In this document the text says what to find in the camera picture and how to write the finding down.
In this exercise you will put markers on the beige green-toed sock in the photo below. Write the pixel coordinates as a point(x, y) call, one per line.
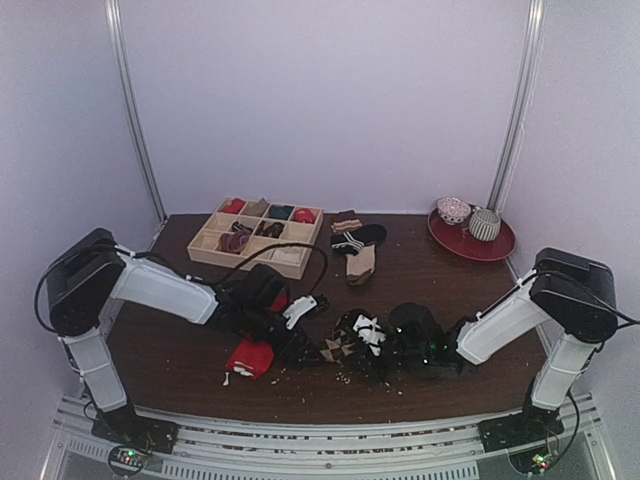
point(360, 267)

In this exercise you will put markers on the left aluminium frame post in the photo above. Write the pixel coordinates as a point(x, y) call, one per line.
point(118, 42)

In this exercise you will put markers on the striped ceramic mug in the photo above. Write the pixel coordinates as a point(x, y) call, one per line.
point(484, 224)

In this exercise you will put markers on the rolled dark patterned sock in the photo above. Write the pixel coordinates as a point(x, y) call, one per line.
point(269, 229)

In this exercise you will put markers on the rolled red sock in box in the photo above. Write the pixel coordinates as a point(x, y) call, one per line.
point(234, 207)

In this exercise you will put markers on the rolled teal sock in box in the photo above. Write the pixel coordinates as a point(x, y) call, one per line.
point(280, 212)

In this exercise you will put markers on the rolled purple orange sock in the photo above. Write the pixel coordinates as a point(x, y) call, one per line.
point(233, 243)

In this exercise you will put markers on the aluminium front rail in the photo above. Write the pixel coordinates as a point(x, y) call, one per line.
point(211, 448)

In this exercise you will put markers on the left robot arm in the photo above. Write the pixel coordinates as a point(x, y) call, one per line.
point(75, 287)

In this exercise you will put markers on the rolled beige sock in box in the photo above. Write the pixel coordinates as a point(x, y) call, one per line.
point(256, 208)

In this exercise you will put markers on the wooden compartment organizer box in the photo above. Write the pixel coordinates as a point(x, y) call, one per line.
point(203, 247)

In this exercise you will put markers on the right aluminium frame post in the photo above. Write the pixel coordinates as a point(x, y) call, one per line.
point(522, 97)

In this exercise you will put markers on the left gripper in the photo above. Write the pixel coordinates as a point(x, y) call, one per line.
point(291, 358)

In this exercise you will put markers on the rolled red white sock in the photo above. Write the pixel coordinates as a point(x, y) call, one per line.
point(304, 215)

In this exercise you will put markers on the maroon striped sock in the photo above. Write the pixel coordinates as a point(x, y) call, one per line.
point(345, 221)

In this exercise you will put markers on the brown beige argyle sock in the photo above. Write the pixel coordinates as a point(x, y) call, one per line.
point(340, 344)

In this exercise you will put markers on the black white-striped sock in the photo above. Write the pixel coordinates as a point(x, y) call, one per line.
point(353, 242)

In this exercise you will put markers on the rolled black striped sock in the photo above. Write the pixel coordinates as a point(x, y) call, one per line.
point(238, 227)

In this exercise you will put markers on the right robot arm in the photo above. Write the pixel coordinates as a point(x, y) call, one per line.
point(576, 293)

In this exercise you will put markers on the aluminium frame post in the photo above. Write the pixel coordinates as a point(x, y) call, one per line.
point(522, 97)
point(118, 42)

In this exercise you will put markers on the patterned ceramic bowl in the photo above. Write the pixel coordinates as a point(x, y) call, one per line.
point(452, 210)

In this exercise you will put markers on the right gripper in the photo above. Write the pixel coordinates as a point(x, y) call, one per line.
point(378, 357)

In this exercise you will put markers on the red round tray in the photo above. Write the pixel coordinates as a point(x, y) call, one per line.
point(458, 240)

